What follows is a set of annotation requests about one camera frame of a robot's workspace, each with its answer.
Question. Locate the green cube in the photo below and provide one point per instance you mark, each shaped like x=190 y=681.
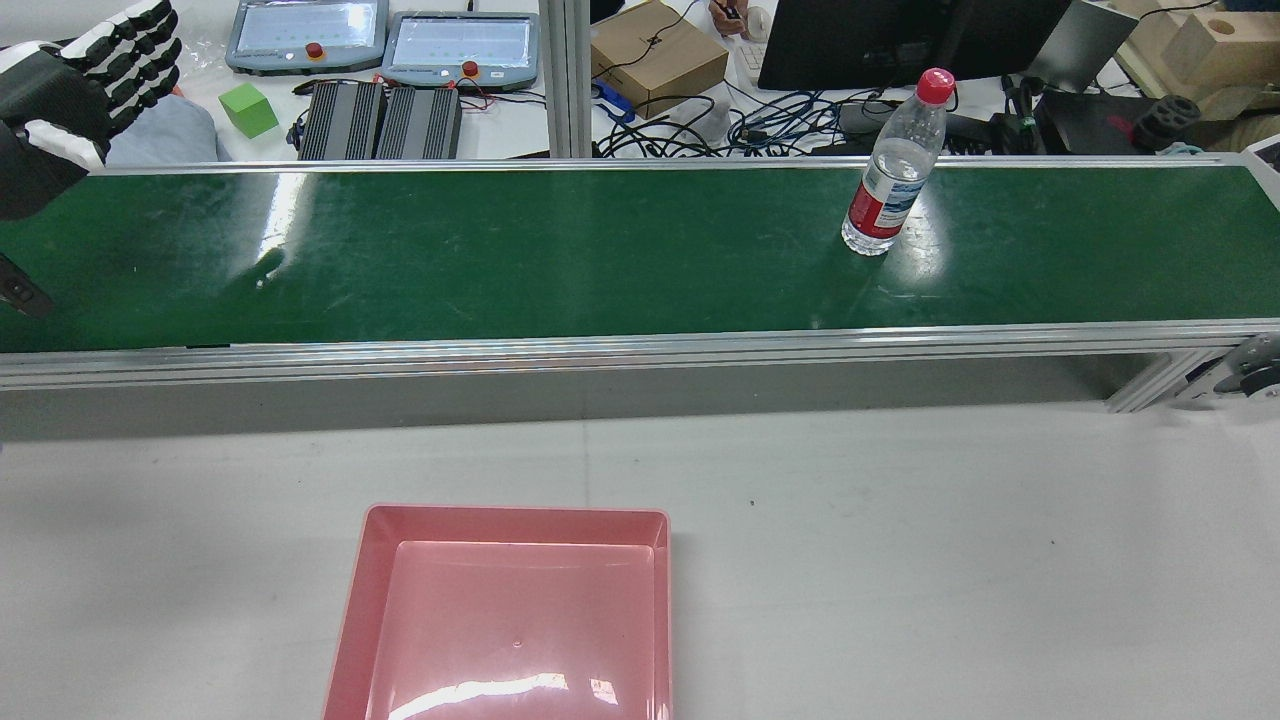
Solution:
x=248 y=110

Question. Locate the wooden block with hole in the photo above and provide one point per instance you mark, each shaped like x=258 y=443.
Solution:
x=1235 y=60

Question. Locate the blue grey cloth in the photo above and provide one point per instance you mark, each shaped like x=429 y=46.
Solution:
x=170 y=135

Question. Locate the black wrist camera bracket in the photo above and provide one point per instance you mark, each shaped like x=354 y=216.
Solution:
x=20 y=288

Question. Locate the pink plastic basket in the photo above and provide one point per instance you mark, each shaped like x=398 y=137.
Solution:
x=520 y=620

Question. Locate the aluminium profile post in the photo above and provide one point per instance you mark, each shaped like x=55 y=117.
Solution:
x=565 y=80

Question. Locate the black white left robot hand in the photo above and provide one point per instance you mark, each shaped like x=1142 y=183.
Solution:
x=50 y=100

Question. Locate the black computer monitor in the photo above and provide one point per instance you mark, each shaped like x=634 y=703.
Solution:
x=860 y=40

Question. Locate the black finned controller box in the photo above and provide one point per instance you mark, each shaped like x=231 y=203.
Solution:
x=340 y=120
x=420 y=125

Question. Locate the clear water bottle red cap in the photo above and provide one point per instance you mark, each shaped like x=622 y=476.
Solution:
x=895 y=170

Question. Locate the grey robot teach pendant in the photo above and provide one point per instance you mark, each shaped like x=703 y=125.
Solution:
x=460 y=45
x=300 y=30

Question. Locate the brown cardboard box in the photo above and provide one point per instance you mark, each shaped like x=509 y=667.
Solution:
x=655 y=55

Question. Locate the grey conveyor motor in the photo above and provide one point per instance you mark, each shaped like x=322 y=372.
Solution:
x=1245 y=368

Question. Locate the black cylindrical roller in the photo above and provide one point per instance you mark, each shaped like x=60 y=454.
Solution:
x=1170 y=120

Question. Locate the white keyboard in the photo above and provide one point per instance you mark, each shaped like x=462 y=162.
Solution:
x=750 y=62

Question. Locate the grey metal panel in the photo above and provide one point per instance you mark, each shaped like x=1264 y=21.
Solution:
x=1085 y=40

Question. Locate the green belt conveyor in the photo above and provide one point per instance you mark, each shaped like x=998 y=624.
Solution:
x=600 y=260

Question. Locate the bare hand of bystander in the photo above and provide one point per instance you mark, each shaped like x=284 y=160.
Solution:
x=728 y=14

